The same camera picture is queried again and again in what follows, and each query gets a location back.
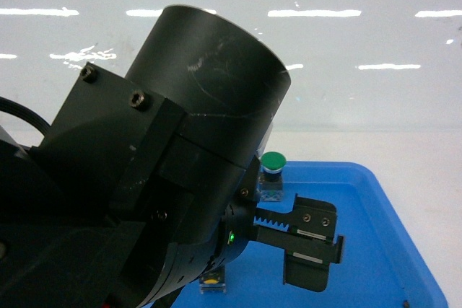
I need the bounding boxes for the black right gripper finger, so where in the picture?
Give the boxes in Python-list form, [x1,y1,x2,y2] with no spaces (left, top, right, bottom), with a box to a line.
[256,195,337,241]

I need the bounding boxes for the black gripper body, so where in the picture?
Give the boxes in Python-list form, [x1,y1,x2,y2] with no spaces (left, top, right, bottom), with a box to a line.
[142,156,261,307]

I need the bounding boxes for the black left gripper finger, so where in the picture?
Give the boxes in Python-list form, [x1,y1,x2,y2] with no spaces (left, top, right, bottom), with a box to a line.
[252,230,344,292]

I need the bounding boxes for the yellow mushroom push button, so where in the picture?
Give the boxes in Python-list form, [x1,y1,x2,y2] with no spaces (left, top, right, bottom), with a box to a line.
[199,265,227,294]

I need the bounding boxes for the green mushroom push button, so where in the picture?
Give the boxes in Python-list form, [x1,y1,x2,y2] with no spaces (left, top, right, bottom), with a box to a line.
[258,151,287,202]

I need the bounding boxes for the blue plastic tray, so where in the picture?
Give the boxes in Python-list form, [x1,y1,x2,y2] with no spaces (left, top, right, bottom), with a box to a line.
[175,162,448,307]

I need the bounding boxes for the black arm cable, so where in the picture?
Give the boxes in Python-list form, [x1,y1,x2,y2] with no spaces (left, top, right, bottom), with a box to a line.
[0,96,52,132]

